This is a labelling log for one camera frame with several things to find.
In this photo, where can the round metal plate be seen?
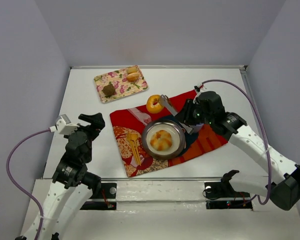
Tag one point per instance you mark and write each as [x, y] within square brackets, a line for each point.
[178, 137]

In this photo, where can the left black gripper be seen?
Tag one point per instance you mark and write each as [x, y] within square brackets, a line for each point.
[90, 125]

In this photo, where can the brown chocolate bread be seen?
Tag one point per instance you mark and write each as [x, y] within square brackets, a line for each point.
[109, 90]

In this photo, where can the lavender plastic cup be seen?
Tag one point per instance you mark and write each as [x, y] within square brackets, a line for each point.
[196, 128]

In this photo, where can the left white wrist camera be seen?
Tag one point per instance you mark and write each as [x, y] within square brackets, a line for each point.
[63, 126]

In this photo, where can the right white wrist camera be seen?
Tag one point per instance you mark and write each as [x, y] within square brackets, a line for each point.
[199, 89]

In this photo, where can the pale round bun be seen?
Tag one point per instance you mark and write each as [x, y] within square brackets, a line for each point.
[132, 69]

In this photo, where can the flat tan bun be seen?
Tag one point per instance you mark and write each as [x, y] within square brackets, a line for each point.
[132, 77]

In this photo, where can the red patterned cloth mat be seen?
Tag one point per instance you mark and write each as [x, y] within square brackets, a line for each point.
[134, 121]

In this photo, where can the floral serving tray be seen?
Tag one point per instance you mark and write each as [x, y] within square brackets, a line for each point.
[120, 83]

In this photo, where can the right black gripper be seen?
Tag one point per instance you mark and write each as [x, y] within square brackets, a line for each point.
[184, 114]

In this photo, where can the yellow plastic fork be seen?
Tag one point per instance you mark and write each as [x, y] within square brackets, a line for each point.
[132, 139]

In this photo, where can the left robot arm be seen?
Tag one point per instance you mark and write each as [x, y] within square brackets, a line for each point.
[71, 184]

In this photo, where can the orange ring bagel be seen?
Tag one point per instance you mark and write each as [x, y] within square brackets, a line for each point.
[153, 104]

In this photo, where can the metal tongs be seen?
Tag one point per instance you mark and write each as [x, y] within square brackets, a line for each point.
[166, 103]

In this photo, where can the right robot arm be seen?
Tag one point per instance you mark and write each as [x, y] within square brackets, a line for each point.
[282, 186]

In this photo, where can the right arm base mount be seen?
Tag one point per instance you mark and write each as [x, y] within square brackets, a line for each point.
[221, 196]

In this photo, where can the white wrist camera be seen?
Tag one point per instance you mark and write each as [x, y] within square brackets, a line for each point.
[63, 126]
[199, 89]

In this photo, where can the striped twisted bread roll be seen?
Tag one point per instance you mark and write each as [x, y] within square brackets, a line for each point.
[161, 140]

